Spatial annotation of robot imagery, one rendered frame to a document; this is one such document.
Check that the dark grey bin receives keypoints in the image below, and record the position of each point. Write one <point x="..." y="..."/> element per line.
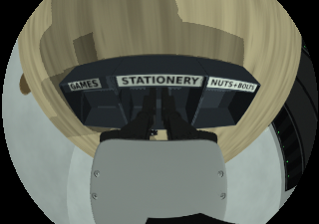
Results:
<point x="109" y="93"/>

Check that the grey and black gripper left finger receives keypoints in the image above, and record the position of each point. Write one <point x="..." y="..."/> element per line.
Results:
<point x="140" y="127"/>

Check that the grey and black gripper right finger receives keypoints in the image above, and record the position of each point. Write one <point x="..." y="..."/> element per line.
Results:
<point x="173" y="122"/>

